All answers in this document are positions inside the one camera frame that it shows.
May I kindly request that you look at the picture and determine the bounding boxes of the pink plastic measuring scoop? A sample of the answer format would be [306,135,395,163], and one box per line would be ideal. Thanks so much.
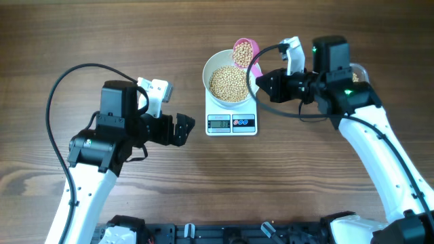
[232,38,262,78]

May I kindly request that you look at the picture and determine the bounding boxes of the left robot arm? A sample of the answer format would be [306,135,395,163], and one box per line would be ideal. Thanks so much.
[45,78,195,243]

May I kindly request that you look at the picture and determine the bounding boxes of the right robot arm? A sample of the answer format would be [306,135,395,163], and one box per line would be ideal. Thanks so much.
[256,36,433,243]

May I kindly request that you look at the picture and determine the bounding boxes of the soybeans in white bowl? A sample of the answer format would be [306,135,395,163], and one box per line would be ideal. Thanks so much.
[210,51,248,102]

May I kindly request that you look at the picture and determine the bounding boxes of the white digital kitchen scale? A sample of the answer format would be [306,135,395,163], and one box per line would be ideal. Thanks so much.
[205,91,258,136]

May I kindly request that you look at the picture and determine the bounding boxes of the white bowl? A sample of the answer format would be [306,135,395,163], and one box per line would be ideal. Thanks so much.
[202,49,252,106]

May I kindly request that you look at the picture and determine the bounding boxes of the pile of soybeans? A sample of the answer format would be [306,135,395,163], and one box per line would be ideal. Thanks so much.
[353,73,359,83]

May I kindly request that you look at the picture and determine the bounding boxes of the clear plastic container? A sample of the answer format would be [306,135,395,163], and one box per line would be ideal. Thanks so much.
[350,63,370,83]

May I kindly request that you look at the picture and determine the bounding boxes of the right black camera cable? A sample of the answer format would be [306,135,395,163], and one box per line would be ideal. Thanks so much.
[245,43,434,235]

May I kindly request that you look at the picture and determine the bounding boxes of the black camera cable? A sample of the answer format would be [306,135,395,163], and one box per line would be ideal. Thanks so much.
[245,43,434,235]
[45,62,150,244]

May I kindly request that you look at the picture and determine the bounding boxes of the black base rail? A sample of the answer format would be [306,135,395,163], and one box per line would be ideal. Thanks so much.
[91,222,326,244]

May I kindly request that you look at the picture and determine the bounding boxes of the left black camera cable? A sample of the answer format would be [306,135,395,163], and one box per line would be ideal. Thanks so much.
[45,62,150,244]

